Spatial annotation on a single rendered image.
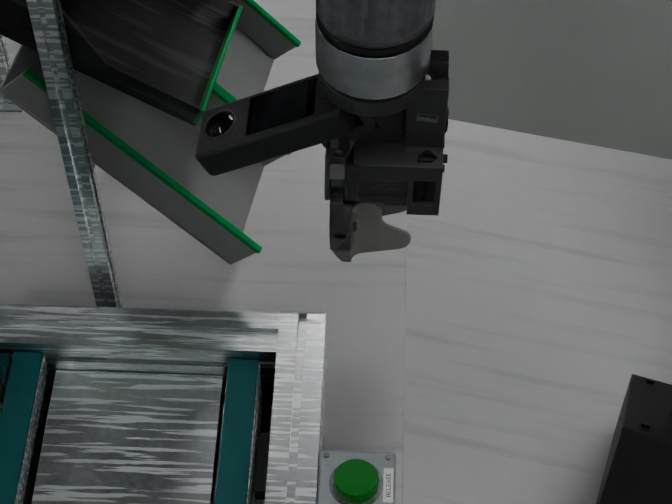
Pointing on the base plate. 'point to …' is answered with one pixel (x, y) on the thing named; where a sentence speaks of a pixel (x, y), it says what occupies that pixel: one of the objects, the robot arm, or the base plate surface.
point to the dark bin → (142, 46)
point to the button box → (384, 461)
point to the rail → (294, 413)
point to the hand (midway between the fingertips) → (338, 246)
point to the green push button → (356, 481)
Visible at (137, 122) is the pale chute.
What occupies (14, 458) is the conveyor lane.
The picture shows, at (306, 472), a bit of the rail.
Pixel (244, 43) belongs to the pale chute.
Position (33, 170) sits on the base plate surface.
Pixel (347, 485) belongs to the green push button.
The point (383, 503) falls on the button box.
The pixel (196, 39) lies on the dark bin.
